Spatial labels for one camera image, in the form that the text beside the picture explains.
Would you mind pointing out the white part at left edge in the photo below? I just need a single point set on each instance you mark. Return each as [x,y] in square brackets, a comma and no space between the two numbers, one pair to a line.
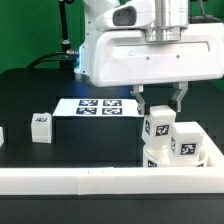
[1,137]

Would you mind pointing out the white fence bar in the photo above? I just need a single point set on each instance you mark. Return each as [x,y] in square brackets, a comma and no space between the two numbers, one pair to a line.
[215,156]
[94,181]

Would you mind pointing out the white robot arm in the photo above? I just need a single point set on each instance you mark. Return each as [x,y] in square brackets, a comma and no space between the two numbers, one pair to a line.
[149,42]

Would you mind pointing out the white right fence bar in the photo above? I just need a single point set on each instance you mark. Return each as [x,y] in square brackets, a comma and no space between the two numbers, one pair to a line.
[215,156]

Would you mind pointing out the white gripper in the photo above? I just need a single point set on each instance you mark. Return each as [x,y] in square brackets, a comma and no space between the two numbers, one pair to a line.
[152,41]

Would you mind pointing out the white front fence bar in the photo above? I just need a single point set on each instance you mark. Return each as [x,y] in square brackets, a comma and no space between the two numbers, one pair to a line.
[94,181]

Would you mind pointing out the white sheet with markers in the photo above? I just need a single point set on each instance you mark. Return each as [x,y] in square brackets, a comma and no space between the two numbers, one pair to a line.
[96,108]

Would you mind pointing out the white round stool seat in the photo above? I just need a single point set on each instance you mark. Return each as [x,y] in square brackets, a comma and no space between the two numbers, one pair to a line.
[156,158]

